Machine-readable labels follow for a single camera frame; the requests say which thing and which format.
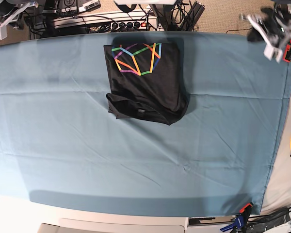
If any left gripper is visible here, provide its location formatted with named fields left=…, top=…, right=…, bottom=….
left=240, top=13, right=291, bottom=52

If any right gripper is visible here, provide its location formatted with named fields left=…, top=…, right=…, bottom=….
left=0, top=0, right=38, bottom=31

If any black T-shirt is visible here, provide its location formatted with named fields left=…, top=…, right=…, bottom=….
left=103, top=43, right=189, bottom=125

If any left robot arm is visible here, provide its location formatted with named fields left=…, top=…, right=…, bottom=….
left=240, top=0, right=291, bottom=50

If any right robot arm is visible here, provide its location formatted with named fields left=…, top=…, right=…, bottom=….
left=0, top=0, right=39, bottom=30

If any orange black clamp top right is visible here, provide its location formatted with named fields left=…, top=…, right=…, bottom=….
left=283, top=40, right=291, bottom=63

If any white power strip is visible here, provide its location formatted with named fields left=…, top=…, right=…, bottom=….
left=97, top=21, right=150, bottom=33

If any blue table cloth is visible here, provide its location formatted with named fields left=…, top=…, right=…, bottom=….
left=0, top=32, right=291, bottom=217

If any blue orange clamp bottom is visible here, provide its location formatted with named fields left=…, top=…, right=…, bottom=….
left=220, top=202, right=253, bottom=233

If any black plastic bag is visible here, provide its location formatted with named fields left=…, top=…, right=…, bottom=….
left=245, top=208, right=291, bottom=233

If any black cable on carpet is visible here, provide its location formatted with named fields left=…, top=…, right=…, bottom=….
left=226, top=28, right=252, bottom=35

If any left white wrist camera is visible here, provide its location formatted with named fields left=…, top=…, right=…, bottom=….
left=263, top=45, right=283, bottom=63

